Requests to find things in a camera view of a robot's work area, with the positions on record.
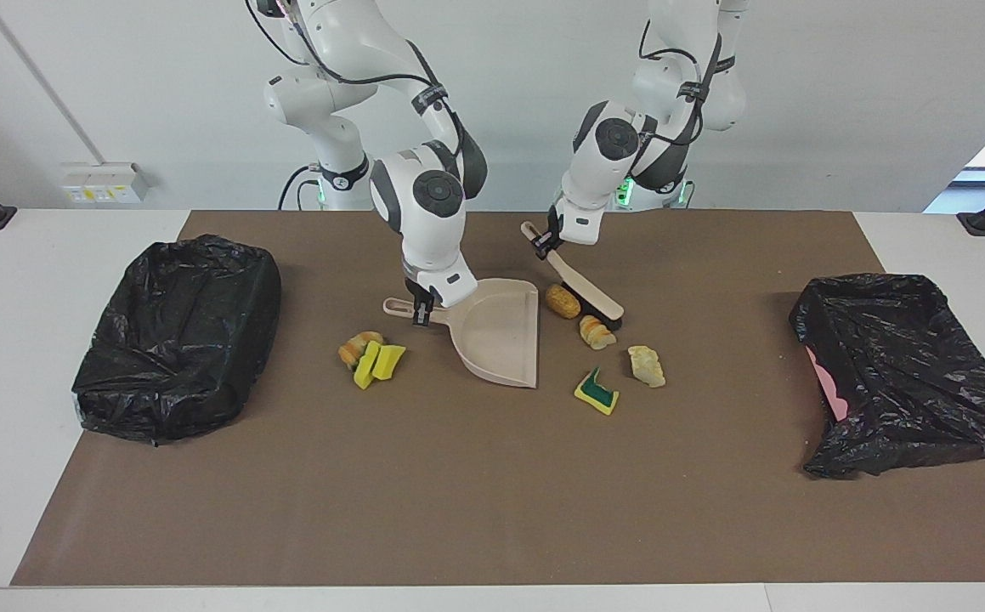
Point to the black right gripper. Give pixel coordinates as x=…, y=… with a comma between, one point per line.
x=415, y=287

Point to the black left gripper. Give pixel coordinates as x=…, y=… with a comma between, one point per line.
x=555, y=223

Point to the beige brush black bristles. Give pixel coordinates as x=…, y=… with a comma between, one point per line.
x=581, y=285

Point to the brown oval bread roll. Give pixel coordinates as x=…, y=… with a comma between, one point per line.
x=562, y=301

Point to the yellow sponge piece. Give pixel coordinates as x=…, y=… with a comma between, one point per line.
x=389, y=361
x=365, y=365

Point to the beige plastic dustpan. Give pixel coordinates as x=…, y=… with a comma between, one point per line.
x=500, y=340

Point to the orange striped croissant piece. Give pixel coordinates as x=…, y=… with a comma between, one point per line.
x=597, y=333

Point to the green and yellow sponge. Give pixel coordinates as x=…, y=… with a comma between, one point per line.
x=597, y=393

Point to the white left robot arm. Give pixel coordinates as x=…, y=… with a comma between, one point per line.
x=611, y=161

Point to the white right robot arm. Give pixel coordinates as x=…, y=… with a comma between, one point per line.
x=433, y=212

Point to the black bag lined bin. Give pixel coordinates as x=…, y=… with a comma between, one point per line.
x=178, y=340

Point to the pink plastic bin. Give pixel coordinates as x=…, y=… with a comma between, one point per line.
x=832, y=395

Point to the crumpled black trash bag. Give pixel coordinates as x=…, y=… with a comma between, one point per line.
x=908, y=374

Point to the brown table mat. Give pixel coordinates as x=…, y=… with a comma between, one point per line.
x=492, y=527

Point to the white wall socket box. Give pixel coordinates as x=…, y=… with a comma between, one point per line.
x=101, y=183

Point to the white wall conduit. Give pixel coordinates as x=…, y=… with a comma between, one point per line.
x=20, y=51

